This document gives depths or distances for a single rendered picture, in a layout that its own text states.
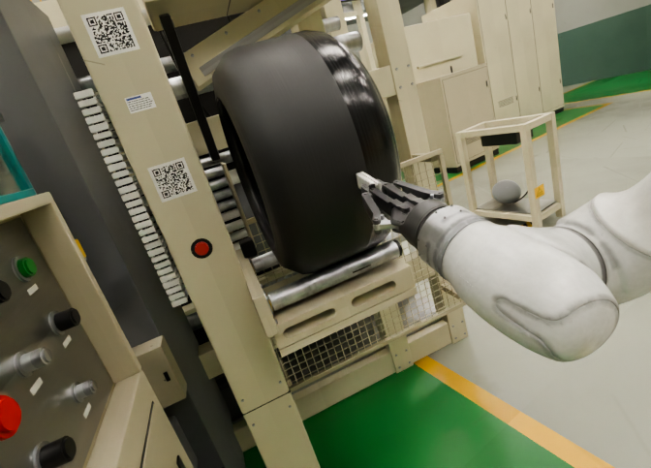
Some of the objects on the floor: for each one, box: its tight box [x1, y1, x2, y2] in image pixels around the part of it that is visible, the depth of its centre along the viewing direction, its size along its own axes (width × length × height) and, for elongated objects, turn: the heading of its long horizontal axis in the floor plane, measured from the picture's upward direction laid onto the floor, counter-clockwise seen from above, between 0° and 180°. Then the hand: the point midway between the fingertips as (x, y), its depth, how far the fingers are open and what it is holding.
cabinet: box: [417, 63, 499, 173], centre depth 514 cm, size 90×56×125 cm, turn 163°
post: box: [47, 0, 321, 468], centre depth 82 cm, size 13×13×250 cm
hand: (369, 185), depth 67 cm, fingers closed
